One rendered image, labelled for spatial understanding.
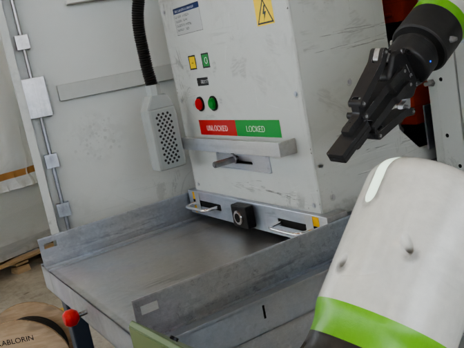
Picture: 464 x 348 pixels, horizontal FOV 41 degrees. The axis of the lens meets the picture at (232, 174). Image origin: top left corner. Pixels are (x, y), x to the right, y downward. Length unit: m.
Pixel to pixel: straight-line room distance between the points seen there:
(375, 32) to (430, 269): 0.75
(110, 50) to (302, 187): 0.72
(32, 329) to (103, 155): 1.07
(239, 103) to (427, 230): 0.79
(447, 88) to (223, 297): 0.58
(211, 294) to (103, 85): 0.79
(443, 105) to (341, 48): 0.24
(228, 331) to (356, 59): 0.55
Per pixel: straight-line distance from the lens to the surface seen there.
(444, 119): 1.27
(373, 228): 0.56
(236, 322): 1.00
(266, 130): 1.22
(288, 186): 1.21
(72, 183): 1.66
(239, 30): 1.24
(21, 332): 2.57
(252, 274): 1.04
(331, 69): 1.15
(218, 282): 1.01
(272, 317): 1.04
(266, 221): 1.29
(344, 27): 1.18
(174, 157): 1.45
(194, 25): 1.39
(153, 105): 1.43
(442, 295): 0.55
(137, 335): 0.57
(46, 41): 1.65
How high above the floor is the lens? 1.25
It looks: 11 degrees down
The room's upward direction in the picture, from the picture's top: 11 degrees counter-clockwise
